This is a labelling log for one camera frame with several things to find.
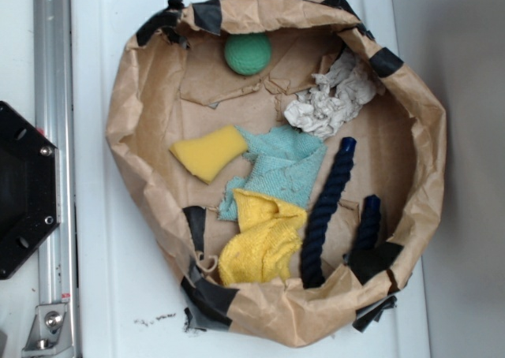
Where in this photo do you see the short dark blue rope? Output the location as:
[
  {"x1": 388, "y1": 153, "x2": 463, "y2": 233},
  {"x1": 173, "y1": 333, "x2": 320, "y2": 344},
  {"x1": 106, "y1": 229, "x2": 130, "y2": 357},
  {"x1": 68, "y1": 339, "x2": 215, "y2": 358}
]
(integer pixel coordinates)
[{"x1": 353, "y1": 194, "x2": 382, "y2": 252}]

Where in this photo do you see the aluminium extrusion rail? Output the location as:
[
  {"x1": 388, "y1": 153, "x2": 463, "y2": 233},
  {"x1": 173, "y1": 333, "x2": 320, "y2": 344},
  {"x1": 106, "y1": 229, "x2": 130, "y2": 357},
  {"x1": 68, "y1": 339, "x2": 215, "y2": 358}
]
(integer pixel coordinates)
[{"x1": 33, "y1": 0, "x2": 82, "y2": 357}]

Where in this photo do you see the yellow terry cloth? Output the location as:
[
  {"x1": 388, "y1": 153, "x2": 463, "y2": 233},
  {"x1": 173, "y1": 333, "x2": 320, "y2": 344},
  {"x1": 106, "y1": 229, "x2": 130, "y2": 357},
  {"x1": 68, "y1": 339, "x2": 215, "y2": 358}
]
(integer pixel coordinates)
[{"x1": 218, "y1": 188, "x2": 307, "y2": 286}]

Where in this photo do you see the metal corner bracket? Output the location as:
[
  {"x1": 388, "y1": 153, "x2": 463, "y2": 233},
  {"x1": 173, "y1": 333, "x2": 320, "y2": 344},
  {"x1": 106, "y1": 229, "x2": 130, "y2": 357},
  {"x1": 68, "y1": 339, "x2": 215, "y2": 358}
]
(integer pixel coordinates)
[{"x1": 21, "y1": 303, "x2": 72, "y2": 357}]

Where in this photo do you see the brown paper bag bin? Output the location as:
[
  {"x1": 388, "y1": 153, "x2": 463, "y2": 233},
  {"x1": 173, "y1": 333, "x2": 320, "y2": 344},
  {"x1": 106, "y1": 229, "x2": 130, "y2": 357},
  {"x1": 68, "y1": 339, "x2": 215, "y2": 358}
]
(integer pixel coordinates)
[{"x1": 106, "y1": 0, "x2": 447, "y2": 347}]

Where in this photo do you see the long dark blue rope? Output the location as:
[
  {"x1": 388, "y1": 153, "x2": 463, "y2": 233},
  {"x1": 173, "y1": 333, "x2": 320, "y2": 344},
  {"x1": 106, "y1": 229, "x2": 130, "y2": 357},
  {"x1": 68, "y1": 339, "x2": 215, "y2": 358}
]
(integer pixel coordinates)
[{"x1": 300, "y1": 136, "x2": 357, "y2": 289}]

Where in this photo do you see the yellow sponge wedge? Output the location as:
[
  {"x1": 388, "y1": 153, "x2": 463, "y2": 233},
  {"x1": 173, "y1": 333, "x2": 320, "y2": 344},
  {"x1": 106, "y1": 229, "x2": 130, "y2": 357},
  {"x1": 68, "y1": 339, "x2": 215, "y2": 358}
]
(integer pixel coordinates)
[{"x1": 170, "y1": 125, "x2": 248, "y2": 184}]

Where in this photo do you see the green foam ball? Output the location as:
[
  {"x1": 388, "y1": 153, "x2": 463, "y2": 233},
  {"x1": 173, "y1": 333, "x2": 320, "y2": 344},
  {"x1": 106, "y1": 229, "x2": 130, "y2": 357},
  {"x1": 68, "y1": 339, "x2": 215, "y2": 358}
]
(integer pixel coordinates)
[{"x1": 224, "y1": 33, "x2": 272, "y2": 76}]

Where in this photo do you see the light blue terry cloth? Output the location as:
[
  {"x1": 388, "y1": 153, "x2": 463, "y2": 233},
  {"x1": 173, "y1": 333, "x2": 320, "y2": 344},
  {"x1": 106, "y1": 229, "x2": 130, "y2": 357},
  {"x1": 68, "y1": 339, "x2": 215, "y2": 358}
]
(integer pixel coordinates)
[{"x1": 219, "y1": 125, "x2": 327, "y2": 222}]

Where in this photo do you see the crumpled white paper towel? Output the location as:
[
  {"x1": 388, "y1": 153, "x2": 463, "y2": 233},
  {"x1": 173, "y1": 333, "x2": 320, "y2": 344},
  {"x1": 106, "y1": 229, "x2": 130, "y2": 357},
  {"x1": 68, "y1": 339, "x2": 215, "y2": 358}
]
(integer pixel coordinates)
[{"x1": 283, "y1": 48, "x2": 386, "y2": 140}]

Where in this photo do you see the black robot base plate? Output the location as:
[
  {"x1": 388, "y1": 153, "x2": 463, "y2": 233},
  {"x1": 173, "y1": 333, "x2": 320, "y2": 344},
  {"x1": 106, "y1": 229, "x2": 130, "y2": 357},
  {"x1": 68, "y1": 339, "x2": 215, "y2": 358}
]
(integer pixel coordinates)
[{"x1": 1, "y1": 102, "x2": 59, "y2": 280}]

